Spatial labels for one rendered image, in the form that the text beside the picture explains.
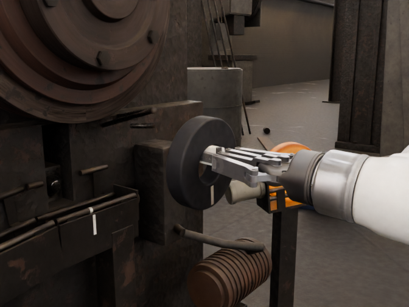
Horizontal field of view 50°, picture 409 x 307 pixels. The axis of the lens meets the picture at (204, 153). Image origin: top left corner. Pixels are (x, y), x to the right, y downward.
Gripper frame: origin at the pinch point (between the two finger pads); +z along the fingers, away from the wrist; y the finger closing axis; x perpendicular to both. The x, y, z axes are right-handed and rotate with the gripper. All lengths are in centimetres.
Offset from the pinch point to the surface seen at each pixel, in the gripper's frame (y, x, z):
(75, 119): -8.1, 3.5, 22.9
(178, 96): 38, 2, 38
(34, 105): -15.8, 6.7, 23.0
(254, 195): 33.9, -18.7, 9.5
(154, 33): 3.0, 18.7, 14.3
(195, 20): 346, 39, 279
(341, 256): 149, -85, 22
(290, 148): 42.4, -7.4, 5.0
